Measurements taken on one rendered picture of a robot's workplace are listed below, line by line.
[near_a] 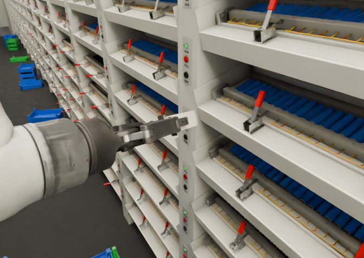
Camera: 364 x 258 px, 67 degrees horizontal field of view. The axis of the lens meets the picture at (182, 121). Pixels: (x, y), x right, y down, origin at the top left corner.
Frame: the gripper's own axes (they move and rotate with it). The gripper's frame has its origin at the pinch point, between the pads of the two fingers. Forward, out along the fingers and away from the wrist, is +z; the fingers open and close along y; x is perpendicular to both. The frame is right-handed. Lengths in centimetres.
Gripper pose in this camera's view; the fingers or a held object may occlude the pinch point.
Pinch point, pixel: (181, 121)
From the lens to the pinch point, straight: 50.3
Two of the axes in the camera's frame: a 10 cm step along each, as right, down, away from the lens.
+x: -2.1, -9.8, -0.5
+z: 6.9, -1.9, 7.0
